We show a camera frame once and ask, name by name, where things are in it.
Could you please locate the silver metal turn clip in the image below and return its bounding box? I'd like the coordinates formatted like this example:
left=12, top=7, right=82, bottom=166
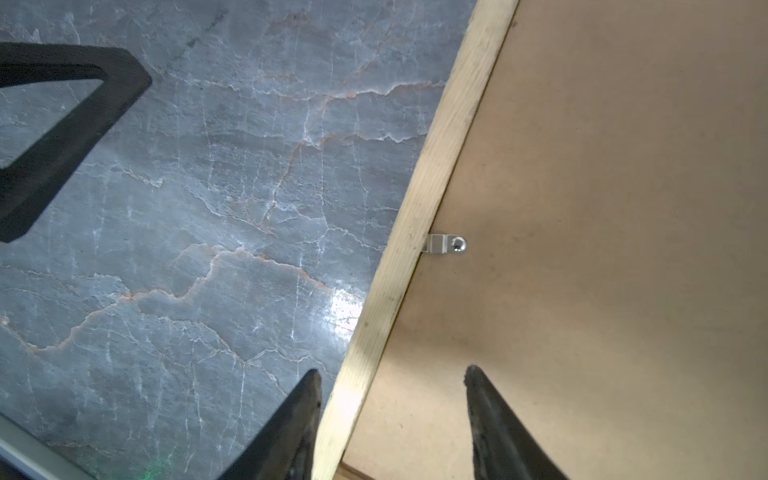
left=422, top=233, right=467, bottom=255

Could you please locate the light wooden picture frame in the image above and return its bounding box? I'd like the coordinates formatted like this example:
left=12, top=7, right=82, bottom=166
left=312, top=0, right=517, bottom=479

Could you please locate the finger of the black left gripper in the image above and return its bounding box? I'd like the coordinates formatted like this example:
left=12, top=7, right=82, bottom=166
left=1, top=42, right=152, bottom=243

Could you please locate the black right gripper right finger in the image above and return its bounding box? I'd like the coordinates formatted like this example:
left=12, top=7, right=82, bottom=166
left=464, top=365, right=567, bottom=480

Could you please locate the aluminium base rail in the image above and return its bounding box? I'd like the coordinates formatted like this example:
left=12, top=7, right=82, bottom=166
left=1, top=415, right=92, bottom=480

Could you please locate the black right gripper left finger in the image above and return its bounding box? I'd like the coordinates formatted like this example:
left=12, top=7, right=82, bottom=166
left=220, top=369, right=322, bottom=480

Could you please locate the brown wooden backing board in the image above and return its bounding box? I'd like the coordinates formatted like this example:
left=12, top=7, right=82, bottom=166
left=343, top=1, right=767, bottom=479

